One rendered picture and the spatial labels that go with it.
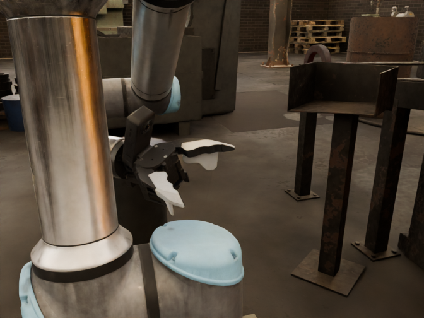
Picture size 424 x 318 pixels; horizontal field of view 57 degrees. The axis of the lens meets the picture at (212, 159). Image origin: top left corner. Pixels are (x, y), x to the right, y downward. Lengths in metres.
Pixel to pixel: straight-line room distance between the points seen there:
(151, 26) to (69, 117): 0.20
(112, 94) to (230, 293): 0.42
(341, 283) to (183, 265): 1.05
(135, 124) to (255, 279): 0.93
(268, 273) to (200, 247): 1.00
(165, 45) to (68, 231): 0.29
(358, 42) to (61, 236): 3.63
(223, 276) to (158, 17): 0.33
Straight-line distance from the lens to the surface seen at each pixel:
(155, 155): 0.67
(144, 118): 0.63
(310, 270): 1.51
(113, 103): 0.76
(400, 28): 3.88
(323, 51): 1.87
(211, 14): 3.59
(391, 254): 1.69
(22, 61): 0.43
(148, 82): 0.68
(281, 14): 7.95
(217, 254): 0.48
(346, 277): 1.51
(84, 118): 0.42
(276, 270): 1.50
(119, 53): 2.88
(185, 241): 0.50
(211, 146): 0.66
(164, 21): 0.54
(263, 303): 1.35
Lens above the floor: 0.85
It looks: 19 degrees down
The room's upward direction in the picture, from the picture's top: straight up
